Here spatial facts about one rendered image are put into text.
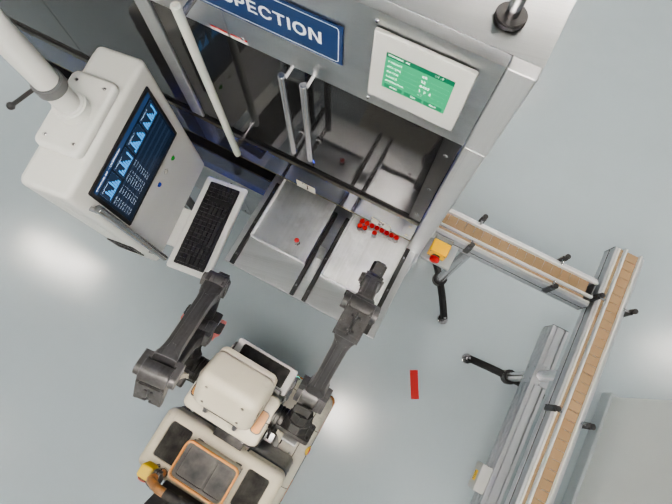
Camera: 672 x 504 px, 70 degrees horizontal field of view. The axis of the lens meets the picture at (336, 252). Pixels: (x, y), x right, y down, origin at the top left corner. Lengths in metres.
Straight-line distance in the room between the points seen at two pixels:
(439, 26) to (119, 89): 1.03
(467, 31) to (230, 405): 1.15
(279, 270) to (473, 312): 1.37
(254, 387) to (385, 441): 1.49
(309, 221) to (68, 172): 0.95
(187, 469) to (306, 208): 1.12
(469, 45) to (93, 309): 2.68
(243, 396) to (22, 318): 2.13
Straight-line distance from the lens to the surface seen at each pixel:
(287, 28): 1.18
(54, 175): 1.63
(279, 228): 2.08
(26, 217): 3.56
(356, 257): 2.03
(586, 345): 2.16
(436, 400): 2.91
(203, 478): 2.03
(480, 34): 1.00
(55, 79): 1.52
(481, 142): 1.18
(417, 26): 0.99
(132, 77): 1.70
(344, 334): 1.31
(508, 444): 2.45
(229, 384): 1.49
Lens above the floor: 2.85
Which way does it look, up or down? 75 degrees down
